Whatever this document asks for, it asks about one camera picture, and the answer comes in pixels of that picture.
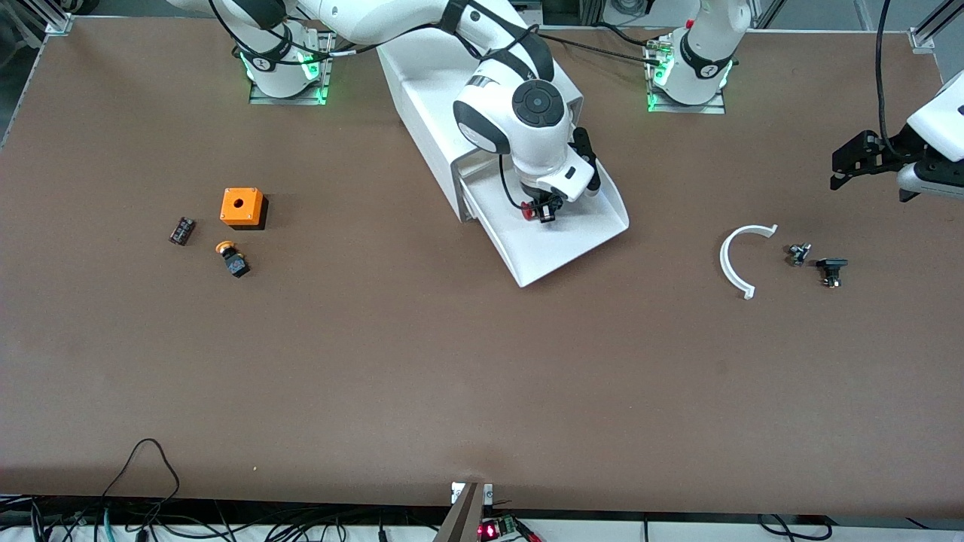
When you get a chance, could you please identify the white lowest cabinet drawer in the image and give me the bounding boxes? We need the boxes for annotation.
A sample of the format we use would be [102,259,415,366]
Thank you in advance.
[460,154,630,289]

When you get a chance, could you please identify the orange capped black button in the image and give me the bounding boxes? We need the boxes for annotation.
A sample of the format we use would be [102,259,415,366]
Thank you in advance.
[215,240,251,279]

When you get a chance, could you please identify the white highest cabinet drawer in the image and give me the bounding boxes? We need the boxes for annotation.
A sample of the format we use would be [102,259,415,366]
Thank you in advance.
[456,145,507,169]

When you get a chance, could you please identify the long black table cable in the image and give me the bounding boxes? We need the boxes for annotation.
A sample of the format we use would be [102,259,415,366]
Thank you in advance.
[538,32,667,67]

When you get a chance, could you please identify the orange box with hole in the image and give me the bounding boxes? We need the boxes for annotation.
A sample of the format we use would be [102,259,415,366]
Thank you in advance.
[220,187,269,230]

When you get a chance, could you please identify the aluminium frame corner profile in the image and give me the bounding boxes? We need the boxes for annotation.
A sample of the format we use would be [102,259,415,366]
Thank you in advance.
[29,0,76,35]
[907,0,964,53]

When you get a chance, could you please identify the black looped floor cable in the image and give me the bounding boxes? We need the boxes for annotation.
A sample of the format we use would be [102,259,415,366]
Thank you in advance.
[756,513,831,542]

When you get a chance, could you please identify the thin black looped cable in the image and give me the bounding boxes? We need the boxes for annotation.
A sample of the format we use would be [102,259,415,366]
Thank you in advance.
[102,438,182,520]

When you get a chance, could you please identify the grey metal edge bracket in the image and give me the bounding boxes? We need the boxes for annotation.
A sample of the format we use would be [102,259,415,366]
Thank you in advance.
[433,482,495,542]

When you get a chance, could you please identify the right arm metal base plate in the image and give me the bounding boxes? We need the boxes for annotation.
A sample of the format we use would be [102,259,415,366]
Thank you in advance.
[249,30,336,106]

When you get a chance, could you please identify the red lit circuit board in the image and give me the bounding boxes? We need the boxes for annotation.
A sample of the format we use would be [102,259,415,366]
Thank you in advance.
[477,515,539,542]

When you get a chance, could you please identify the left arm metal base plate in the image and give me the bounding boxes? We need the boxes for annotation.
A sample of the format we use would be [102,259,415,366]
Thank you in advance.
[645,38,728,115]

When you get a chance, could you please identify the white drawer cabinet housing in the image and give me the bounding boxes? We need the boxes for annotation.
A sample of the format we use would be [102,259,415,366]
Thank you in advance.
[374,41,584,224]

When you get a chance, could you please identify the white middle cabinet drawer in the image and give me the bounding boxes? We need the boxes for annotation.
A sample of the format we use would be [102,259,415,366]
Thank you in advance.
[459,160,514,186]

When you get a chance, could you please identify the white curved plastic bracket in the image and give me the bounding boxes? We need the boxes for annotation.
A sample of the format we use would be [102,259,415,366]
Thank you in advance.
[719,224,779,300]

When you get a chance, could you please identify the short black table cable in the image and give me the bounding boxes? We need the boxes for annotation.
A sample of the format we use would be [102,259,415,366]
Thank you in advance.
[595,23,657,49]

